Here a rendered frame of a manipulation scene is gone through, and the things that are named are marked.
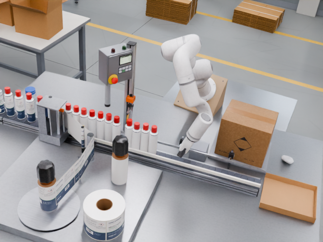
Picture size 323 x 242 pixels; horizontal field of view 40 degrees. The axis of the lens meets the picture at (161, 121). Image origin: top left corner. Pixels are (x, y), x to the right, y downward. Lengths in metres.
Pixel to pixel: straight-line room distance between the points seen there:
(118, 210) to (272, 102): 1.70
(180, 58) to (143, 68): 2.97
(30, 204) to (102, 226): 0.44
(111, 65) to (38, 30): 1.79
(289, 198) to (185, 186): 0.60
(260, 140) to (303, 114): 2.36
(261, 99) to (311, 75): 2.39
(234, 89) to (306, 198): 1.16
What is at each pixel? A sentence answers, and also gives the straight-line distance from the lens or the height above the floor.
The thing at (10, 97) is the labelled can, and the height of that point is 1.03.
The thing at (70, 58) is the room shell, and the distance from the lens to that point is 5.41.
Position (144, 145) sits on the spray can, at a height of 0.94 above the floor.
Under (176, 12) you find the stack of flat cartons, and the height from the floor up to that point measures 0.15.
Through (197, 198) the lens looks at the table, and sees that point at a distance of 2.48.
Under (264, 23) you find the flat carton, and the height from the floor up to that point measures 0.12.
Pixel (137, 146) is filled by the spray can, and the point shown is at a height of 0.93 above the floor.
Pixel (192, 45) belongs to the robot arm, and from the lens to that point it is 2.37.
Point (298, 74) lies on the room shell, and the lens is 5.70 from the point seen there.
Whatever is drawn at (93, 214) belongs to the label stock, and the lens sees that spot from 2.10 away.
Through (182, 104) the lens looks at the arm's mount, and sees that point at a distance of 3.14.
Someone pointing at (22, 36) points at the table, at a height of 0.78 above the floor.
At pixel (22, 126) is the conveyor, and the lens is 2.91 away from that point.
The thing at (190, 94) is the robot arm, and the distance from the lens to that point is 2.31.
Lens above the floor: 2.60
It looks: 36 degrees down
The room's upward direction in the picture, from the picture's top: 6 degrees clockwise
